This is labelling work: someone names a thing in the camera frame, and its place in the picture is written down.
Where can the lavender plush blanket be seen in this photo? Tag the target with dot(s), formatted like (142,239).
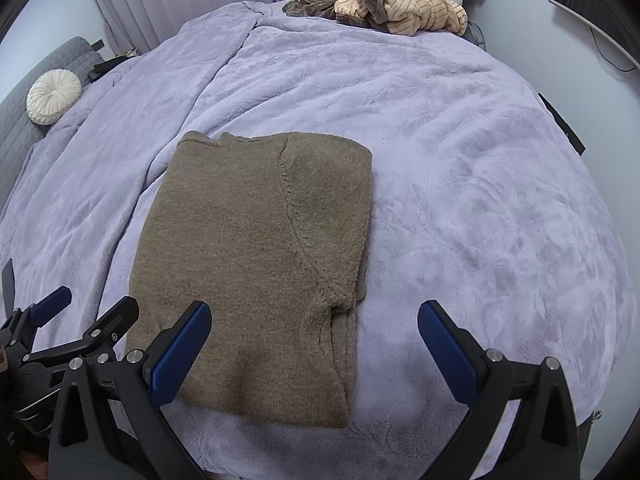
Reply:
(450,185)

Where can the wall-mounted monitor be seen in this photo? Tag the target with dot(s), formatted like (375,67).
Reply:
(585,0)

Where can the olive brown knit sweater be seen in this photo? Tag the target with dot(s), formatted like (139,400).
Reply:
(240,260)

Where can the brown fleece garment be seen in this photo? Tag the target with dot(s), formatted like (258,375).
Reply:
(310,7)

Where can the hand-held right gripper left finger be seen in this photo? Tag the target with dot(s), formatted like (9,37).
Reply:
(180,355)

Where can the flat black object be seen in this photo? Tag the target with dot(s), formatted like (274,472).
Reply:
(102,69)

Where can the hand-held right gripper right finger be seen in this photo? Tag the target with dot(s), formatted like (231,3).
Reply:
(447,355)

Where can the round white pleated cushion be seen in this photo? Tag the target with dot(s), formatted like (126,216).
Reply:
(54,97)

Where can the beige striped fleece garment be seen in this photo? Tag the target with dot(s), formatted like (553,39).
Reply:
(410,10)

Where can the grey quilted headboard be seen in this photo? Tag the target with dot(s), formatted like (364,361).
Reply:
(15,125)

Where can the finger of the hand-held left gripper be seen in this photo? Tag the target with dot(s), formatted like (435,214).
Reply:
(50,305)
(112,320)

